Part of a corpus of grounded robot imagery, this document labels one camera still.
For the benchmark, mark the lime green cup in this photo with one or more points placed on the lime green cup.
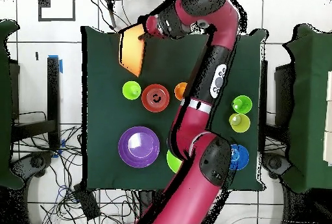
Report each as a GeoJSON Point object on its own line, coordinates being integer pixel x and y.
{"type": "Point", "coordinates": [131, 90]}

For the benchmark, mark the purple bowl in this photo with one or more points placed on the purple bowl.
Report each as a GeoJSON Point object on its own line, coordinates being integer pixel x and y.
{"type": "Point", "coordinates": [138, 146]}

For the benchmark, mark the yellow cup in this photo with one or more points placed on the yellow cup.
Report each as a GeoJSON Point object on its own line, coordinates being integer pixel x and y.
{"type": "Point", "coordinates": [242, 126]}

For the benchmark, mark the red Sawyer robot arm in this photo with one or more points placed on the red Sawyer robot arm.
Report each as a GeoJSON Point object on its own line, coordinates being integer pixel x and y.
{"type": "Point", "coordinates": [192, 130]}

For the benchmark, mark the light green bowl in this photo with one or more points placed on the light green bowl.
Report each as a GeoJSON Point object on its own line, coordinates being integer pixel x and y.
{"type": "Point", "coordinates": [172, 163]}

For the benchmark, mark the black metal stand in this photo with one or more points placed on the black metal stand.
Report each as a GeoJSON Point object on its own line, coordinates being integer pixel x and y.
{"type": "Point", "coordinates": [53, 91]}

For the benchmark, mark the black square frame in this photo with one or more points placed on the black square frame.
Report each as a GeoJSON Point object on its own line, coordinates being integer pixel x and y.
{"type": "Point", "coordinates": [44, 0]}

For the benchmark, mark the dark green table cloth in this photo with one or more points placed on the dark green table cloth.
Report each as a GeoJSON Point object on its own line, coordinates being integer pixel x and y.
{"type": "Point", "coordinates": [103, 120]}

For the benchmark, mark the dark office chair base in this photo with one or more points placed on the dark office chair base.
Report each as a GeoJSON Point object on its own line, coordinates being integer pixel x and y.
{"type": "Point", "coordinates": [36, 161]}
{"type": "Point", "coordinates": [275, 163]}

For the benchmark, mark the blue tape strip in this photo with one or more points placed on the blue tape strip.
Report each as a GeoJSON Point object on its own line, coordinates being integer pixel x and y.
{"type": "Point", "coordinates": [61, 67]}
{"type": "Point", "coordinates": [63, 143]}

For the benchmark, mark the blue bowl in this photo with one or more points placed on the blue bowl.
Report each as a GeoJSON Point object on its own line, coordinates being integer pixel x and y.
{"type": "Point", "coordinates": [241, 156]}

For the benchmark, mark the orange cup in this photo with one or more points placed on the orange cup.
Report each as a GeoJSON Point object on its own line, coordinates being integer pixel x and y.
{"type": "Point", "coordinates": [180, 91]}

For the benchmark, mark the large orange bowl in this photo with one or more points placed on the large orange bowl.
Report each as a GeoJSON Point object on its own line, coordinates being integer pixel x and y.
{"type": "Point", "coordinates": [131, 50]}

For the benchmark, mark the small red-orange bowl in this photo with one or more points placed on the small red-orange bowl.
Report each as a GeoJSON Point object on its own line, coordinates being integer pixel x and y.
{"type": "Point", "coordinates": [155, 107]}

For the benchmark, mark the small black object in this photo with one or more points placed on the small black object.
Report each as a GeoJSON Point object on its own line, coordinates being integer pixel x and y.
{"type": "Point", "coordinates": [37, 56]}

